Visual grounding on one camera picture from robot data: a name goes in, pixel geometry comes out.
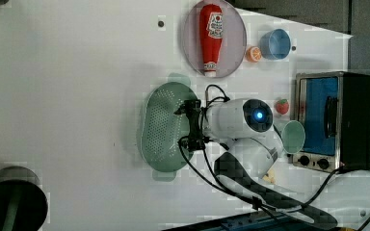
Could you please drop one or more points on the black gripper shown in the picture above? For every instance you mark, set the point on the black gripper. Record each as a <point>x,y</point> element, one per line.
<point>196,140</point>

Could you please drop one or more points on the green plastic strainer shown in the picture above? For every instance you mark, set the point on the green plastic strainer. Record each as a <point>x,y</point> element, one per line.
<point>161,129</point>

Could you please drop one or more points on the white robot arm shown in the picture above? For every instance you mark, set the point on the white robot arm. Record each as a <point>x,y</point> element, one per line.
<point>253,143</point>

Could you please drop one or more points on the orange slice toy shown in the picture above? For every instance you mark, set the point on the orange slice toy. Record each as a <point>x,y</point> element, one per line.
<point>253,54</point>

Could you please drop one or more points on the grey round plate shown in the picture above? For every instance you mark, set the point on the grey round plate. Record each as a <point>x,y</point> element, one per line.
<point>234,39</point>

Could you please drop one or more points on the red strawberry toy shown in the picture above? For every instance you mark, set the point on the red strawberry toy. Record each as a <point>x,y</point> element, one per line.
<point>282,106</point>

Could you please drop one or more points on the yellow plush toy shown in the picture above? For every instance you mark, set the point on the yellow plush toy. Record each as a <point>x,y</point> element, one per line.
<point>270,177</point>

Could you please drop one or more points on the red ketchup bottle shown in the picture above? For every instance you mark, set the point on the red ketchup bottle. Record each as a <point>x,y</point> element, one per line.
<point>211,29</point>

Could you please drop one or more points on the mint green mug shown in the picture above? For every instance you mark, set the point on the mint green mug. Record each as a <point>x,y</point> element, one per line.
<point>292,135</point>

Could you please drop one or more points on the blue cup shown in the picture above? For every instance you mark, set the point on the blue cup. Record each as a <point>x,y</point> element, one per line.
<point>275,45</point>

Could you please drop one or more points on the black silver toaster oven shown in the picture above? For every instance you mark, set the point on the black silver toaster oven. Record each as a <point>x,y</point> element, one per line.
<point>334,109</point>

